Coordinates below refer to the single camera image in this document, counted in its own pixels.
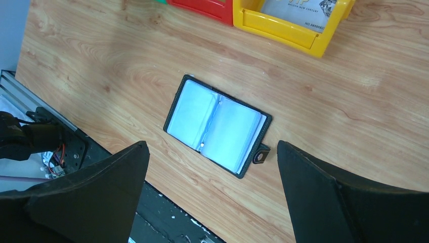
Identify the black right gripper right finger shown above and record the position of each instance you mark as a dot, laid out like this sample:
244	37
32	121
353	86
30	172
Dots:
329	204

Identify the yellow plastic bin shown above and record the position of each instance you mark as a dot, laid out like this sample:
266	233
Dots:
247	16

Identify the red plastic bin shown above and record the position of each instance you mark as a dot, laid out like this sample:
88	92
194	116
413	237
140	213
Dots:
221	11

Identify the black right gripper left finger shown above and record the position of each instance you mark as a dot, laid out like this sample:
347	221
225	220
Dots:
94	204

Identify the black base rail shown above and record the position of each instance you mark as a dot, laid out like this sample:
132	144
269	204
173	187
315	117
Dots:
44	146

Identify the black card holder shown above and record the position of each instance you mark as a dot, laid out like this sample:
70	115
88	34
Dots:
223	129

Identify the silver patterned cards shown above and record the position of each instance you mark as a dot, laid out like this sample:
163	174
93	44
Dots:
311	14

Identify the green plastic bin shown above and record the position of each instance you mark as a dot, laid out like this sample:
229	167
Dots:
161	1

